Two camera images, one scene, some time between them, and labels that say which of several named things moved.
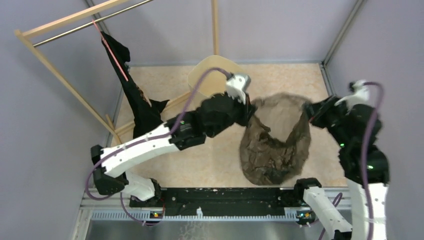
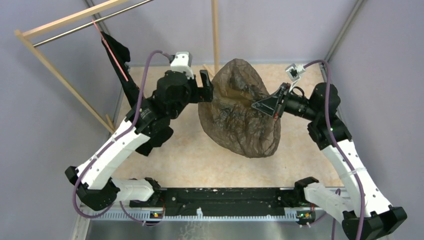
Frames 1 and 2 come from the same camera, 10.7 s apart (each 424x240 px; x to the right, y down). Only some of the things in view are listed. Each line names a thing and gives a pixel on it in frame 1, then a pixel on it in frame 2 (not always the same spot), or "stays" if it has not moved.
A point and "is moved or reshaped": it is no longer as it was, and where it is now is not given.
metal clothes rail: [91, 23] stays
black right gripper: [316, 110] -> [273, 104]
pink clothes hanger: [107, 46] stays
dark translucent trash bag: [275, 143] is moved or reshaped
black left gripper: [247, 111] -> [202, 94]
